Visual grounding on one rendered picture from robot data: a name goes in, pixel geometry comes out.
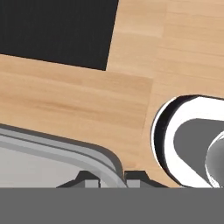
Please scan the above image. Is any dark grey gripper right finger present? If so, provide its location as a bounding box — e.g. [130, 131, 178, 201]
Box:
[123, 170, 170, 189]

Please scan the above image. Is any grey rounded-corner basin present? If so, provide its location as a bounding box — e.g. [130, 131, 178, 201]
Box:
[0, 122, 129, 189]

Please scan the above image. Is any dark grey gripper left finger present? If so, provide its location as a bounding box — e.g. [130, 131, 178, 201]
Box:
[56, 170, 102, 189]

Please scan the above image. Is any black flat panel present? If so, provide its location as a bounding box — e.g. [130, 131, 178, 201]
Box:
[0, 0, 120, 72]

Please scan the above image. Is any white and black round thing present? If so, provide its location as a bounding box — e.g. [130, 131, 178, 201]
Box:
[150, 94, 224, 189]

